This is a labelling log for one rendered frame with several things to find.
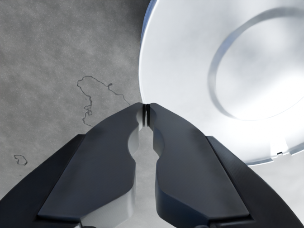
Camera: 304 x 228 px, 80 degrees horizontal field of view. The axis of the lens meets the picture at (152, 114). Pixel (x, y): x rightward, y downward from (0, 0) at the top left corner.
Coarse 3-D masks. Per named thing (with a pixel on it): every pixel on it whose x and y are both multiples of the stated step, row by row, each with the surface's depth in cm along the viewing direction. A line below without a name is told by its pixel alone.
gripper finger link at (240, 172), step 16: (224, 160) 7; (240, 160) 7; (240, 176) 7; (256, 176) 7; (240, 192) 6; (256, 192) 6; (272, 192) 6; (256, 208) 6; (272, 208) 6; (288, 208) 6; (224, 224) 5; (240, 224) 5; (256, 224) 5; (272, 224) 5; (288, 224) 5
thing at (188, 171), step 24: (168, 120) 10; (168, 144) 8; (192, 144) 8; (168, 168) 7; (192, 168) 7; (216, 168) 7; (168, 192) 6; (192, 192) 6; (216, 192) 6; (168, 216) 6; (192, 216) 6; (216, 216) 5; (240, 216) 6
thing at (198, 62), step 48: (192, 0) 17; (240, 0) 17; (288, 0) 17; (144, 48) 19; (192, 48) 19; (240, 48) 19; (288, 48) 19; (144, 96) 22; (192, 96) 22; (240, 96) 22; (288, 96) 22; (240, 144) 26; (288, 144) 27
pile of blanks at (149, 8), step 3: (153, 0) 22; (150, 3) 34; (153, 3) 20; (150, 6) 22; (147, 9) 35; (150, 9) 20; (147, 12) 23; (147, 15) 22; (144, 18) 37; (147, 18) 20; (144, 21) 24; (144, 24) 23; (144, 27) 21; (141, 33) 27; (141, 36) 24; (141, 39) 21
